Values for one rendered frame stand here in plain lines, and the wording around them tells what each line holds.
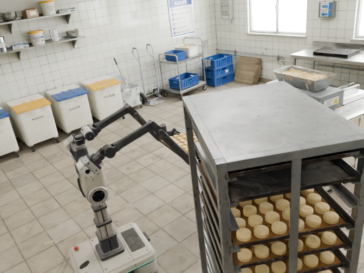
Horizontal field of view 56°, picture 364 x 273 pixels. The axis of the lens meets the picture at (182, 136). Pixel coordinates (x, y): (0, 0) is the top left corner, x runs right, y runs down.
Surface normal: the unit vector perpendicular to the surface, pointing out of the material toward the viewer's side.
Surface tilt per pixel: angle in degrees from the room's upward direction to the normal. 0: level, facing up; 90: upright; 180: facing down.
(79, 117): 92
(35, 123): 92
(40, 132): 94
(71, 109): 92
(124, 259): 0
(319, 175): 0
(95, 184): 101
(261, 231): 0
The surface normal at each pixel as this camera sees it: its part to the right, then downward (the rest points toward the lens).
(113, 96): 0.59, 0.31
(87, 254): -0.11, -0.90
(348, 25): -0.77, 0.34
